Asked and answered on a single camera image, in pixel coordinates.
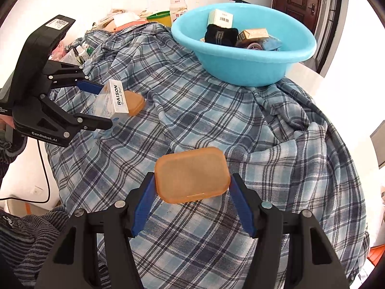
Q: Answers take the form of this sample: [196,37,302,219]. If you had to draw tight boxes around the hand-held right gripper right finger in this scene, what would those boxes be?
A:
[230,173,351,289]

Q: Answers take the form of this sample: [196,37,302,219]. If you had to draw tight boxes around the black framed glass door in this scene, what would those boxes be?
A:
[316,0,343,76]

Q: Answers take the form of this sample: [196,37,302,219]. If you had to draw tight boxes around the black knitted cloth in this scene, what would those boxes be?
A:
[201,24,239,47]

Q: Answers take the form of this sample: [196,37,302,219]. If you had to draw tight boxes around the yellow blue carton box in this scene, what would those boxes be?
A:
[207,9,234,29]

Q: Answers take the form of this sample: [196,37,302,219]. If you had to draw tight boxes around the white pale blue carton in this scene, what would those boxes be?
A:
[90,79,130,139]

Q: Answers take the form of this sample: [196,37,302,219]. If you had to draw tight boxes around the blue plastic basin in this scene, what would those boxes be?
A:
[171,2,317,87]

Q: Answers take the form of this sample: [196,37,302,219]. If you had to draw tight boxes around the small white bottle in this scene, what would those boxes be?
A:
[81,43,95,61]

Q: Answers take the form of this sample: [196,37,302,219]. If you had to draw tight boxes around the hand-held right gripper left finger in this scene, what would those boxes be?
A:
[35,171,157,289]

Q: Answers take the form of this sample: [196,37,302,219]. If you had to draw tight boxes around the gold box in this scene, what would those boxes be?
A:
[237,28,269,41]

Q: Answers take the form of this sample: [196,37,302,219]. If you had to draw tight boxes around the blue plaid cloth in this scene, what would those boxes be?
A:
[45,21,370,289]

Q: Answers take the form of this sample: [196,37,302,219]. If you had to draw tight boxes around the light blue packet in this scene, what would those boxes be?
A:
[262,36,283,52]

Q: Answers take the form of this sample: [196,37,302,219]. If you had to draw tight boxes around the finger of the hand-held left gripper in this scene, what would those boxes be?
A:
[40,95,114,139]
[42,60,104,95]

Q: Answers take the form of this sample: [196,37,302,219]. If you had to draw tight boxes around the red cap milk bottle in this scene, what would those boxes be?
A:
[169,0,188,27]

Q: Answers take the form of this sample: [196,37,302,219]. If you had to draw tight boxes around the yellow green plastic container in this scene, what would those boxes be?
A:
[146,10,172,26]

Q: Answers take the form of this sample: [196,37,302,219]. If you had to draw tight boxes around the black cable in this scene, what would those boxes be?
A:
[0,138,51,204]

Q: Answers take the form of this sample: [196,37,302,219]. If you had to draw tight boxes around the person's striped grey sweater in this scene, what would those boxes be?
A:
[0,206,73,289]

